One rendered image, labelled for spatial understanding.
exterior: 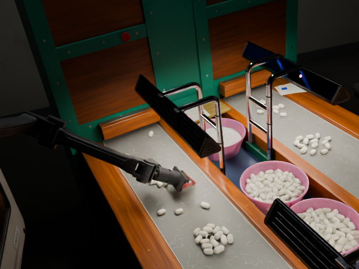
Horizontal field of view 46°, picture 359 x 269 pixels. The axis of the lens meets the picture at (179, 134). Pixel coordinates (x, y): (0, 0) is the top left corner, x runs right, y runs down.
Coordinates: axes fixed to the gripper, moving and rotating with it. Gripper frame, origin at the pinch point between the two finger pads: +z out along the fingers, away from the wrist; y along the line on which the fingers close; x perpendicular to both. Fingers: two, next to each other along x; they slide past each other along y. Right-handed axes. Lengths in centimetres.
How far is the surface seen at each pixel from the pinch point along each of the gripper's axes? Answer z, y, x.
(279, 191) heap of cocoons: 21.4, -22.1, -15.4
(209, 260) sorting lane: -9.2, -36.9, 9.9
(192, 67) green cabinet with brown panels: 10, 57, -38
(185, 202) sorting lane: -4.5, -6.8, 6.0
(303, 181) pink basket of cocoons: 30.1, -22.7, -22.8
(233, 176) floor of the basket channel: 21.3, 3.4, -6.7
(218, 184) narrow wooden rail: 5.6, -7.1, -5.4
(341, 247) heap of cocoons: 21, -55, -15
